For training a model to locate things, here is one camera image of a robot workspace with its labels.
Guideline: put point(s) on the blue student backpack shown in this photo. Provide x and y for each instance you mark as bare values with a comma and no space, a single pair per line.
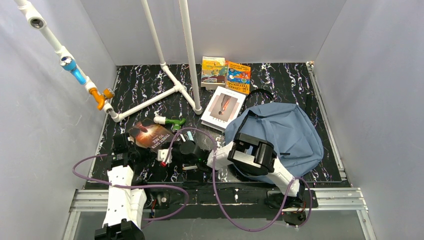
285,125

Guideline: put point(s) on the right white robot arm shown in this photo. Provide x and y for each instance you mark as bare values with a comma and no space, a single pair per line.
251,155

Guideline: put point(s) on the orange treehouse book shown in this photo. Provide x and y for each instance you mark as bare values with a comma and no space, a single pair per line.
238,78

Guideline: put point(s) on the orange pipe valve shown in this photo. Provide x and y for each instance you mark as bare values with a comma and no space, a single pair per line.
101,98

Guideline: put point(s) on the yellow illustrated book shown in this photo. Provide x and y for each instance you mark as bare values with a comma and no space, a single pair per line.
213,72

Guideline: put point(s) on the blue pipe valve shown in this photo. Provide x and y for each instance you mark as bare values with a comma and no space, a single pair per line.
70,65

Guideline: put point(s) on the white blue stapler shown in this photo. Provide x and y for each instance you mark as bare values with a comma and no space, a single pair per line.
186,136

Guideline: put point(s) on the aluminium rail frame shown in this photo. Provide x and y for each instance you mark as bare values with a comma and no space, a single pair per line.
328,199

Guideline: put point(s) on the white PVC pipe frame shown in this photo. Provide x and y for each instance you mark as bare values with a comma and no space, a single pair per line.
191,95

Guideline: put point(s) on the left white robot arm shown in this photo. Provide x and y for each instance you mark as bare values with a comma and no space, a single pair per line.
123,219

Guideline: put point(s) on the white yellow marker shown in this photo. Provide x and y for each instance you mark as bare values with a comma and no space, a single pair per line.
188,168

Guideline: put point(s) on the white art book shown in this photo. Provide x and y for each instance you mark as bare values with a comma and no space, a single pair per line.
224,106

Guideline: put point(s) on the dark Three Days book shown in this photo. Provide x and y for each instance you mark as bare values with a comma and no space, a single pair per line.
152,136

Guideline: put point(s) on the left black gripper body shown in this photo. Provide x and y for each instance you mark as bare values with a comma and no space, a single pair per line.
121,143

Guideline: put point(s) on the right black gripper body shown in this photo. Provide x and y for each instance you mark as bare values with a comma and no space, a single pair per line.
174,152

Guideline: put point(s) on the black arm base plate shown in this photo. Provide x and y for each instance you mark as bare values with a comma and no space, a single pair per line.
192,200

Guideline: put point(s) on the green white pipe fitting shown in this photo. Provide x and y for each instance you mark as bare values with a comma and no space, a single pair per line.
176,124

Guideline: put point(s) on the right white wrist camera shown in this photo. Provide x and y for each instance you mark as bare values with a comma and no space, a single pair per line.
164,157

